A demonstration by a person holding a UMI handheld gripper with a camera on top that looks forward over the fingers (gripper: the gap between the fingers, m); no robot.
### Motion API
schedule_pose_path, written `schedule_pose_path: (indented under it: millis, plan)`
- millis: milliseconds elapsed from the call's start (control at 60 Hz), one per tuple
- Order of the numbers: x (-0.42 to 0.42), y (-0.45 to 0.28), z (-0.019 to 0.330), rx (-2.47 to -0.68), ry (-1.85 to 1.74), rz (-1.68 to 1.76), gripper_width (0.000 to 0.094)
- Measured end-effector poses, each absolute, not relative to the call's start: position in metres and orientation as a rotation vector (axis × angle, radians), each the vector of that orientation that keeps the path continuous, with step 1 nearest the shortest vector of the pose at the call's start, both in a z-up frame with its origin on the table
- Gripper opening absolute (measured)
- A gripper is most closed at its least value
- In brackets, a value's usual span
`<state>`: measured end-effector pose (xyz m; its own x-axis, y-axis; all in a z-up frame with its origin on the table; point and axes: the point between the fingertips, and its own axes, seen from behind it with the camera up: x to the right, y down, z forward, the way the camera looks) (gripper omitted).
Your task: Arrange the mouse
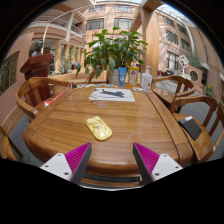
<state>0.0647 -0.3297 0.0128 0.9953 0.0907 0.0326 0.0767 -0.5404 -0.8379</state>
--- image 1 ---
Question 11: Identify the white abstract sculpture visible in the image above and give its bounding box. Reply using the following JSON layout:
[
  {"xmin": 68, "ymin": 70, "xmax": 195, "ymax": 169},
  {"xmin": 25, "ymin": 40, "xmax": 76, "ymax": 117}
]
[{"xmin": 178, "ymin": 54, "xmax": 191, "ymax": 79}]

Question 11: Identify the white pump bottle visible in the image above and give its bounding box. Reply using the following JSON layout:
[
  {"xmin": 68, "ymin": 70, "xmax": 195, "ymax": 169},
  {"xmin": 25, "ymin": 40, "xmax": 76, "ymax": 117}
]
[{"xmin": 141, "ymin": 65, "xmax": 153, "ymax": 92}]

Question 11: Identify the black notebook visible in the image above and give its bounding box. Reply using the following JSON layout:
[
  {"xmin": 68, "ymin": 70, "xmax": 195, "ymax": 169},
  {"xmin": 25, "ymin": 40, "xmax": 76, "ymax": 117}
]
[{"xmin": 177, "ymin": 115, "xmax": 203, "ymax": 142}]

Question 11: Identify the dark bust statue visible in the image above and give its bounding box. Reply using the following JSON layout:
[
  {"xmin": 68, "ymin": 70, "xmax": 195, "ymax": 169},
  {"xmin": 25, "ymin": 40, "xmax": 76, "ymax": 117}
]
[{"xmin": 30, "ymin": 39, "xmax": 45, "ymax": 58}]

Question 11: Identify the white mouse pad, dark print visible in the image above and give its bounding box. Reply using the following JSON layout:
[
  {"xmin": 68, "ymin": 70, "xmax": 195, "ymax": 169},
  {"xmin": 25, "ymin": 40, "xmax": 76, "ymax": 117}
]
[{"xmin": 88, "ymin": 87, "xmax": 136, "ymax": 103}]

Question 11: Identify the dark red wooden pedestal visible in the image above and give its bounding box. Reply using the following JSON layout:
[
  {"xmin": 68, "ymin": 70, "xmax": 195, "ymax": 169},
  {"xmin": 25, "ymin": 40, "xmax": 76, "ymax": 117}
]
[{"xmin": 19, "ymin": 53, "xmax": 54, "ymax": 108}]

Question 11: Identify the green plant in white pot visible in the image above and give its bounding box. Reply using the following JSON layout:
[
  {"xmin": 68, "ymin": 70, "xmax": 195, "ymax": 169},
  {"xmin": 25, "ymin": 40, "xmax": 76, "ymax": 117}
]
[{"xmin": 75, "ymin": 26, "xmax": 149, "ymax": 86}]

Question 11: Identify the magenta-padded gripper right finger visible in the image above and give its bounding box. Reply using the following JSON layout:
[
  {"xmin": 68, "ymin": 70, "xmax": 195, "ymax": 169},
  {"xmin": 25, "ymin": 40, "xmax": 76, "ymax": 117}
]
[{"xmin": 132, "ymin": 142, "xmax": 184, "ymax": 186}]

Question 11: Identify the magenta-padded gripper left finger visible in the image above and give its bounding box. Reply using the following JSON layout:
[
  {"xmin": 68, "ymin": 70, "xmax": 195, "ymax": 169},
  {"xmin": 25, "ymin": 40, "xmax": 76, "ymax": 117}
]
[{"xmin": 39, "ymin": 142, "xmax": 93, "ymax": 185}]

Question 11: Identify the wooden round-back chair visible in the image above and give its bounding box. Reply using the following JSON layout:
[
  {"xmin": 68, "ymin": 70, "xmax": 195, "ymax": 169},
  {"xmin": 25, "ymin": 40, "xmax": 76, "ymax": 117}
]
[
  {"xmin": 14, "ymin": 76, "xmax": 73, "ymax": 123},
  {"xmin": 0, "ymin": 125, "xmax": 24, "ymax": 162},
  {"xmin": 151, "ymin": 75, "xmax": 197, "ymax": 108},
  {"xmin": 169, "ymin": 94, "xmax": 224, "ymax": 165},
  {"xmin": 85, "ymin": 69, "xmax": 108, "ymax": 84}
]

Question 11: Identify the yellow bottle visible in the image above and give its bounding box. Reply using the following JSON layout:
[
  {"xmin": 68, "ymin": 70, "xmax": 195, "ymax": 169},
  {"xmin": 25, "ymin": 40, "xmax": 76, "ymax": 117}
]
[{"xmin": 128, "ymin": 61, "xmax": 140, "ymax": 88}]

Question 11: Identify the yellow computer mouse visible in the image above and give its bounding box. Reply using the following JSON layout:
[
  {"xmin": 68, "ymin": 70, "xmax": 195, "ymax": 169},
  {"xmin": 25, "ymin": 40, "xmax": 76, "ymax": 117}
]
[{"xmin": 85, "ymin": 115, "xmax": 113, "ymax": 141}]

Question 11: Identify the blue tube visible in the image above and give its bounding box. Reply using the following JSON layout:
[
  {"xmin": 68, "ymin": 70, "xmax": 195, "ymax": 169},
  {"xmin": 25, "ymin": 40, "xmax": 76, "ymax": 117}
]
[{"xmin": 117, "ymin": 66, "xmax": 128, "ymax": 88}]

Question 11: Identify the yellow flowering plant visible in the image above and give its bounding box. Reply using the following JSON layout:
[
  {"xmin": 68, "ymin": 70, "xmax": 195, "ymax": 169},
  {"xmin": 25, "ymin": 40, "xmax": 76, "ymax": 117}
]
[{"xmin": 204, "ymin": 84, "xmax": 214, "ymax": 98}]

